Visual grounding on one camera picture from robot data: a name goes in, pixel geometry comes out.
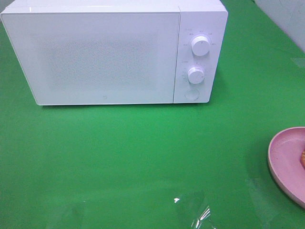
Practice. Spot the white lower microwave knob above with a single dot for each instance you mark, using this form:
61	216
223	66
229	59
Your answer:
196	75

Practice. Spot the white microwave door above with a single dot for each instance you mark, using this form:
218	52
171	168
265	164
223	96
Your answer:
96	58

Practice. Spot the pink round plate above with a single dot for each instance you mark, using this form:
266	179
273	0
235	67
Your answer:
284	161

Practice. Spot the white upper microwave knob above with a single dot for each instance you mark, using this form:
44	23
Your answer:
200	45

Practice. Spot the burger with sesame-free bun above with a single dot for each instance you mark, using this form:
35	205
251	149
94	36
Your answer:
302	159

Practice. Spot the white microwave oven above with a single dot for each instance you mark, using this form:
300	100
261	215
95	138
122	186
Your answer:
197	17

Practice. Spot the white microwave knob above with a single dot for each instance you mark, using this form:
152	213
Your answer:
200	45
196	75

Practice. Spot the round white door button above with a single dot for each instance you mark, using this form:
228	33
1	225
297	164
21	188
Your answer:
192	95

